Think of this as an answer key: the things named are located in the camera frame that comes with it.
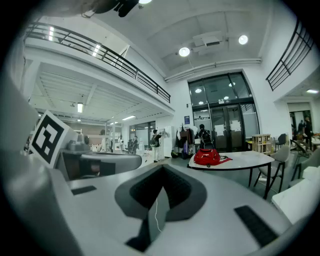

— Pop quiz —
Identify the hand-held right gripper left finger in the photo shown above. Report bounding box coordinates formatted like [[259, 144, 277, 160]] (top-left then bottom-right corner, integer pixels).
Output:
[[66, 164, 164, 256]]

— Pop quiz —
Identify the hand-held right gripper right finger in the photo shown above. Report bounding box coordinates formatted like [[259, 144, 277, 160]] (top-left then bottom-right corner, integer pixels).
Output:
[[147, 164, 292, 256]]

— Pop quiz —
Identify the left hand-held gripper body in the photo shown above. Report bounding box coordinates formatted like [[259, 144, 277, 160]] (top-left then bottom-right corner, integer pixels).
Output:
[[28, 109, 143, 181]]

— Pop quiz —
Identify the red backpack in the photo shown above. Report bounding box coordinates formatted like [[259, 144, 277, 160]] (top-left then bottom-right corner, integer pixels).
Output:
[[193, 148, 233, 168]]

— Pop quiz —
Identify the white marble table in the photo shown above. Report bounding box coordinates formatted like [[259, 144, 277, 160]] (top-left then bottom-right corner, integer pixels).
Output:
[[188, 150, 276, 200]]

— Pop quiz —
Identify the clothes rack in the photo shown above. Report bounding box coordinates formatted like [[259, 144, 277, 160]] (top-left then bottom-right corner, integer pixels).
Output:
[[174, 126, 199, 160]]

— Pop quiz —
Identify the wooden crate shelf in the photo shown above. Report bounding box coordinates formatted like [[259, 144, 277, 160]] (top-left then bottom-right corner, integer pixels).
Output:
[[251, 134, 272, 155]]

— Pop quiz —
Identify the plain white table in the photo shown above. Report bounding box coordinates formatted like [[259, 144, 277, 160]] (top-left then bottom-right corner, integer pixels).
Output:
[[271, 166, 320, 225]]

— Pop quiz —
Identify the grey chair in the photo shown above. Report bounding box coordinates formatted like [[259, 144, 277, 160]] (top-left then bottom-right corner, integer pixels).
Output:
[[254, 144, 291, 194], [289, 147, 320, 189]]

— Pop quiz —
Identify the glass entrance door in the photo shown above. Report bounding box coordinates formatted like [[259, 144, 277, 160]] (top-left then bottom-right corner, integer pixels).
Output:
[[188, 72, 261, 154]]

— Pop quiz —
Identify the black chair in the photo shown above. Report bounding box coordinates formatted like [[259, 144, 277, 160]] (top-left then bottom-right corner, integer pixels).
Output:
[[273, 133, 287, 152]]

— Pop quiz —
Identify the long black balcony railing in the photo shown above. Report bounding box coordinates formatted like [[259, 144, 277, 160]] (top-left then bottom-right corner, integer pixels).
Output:
[[24, 21, 172, 104]]

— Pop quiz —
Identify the ceiling air conditioner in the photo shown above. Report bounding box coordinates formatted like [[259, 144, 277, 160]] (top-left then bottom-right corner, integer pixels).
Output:
[[191, 31, 227, 55]]

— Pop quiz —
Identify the short black balcony railing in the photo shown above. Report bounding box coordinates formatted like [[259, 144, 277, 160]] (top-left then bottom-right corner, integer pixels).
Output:
[[265, 19, 315, 92]]

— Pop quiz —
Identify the white cable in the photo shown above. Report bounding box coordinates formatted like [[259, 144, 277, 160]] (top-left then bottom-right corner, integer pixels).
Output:
[[154, 198, 162, 233]]

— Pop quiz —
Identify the black head-worn camera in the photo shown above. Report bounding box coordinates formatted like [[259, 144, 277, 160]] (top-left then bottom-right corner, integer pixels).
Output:
[[113, 0, 140, 18]]

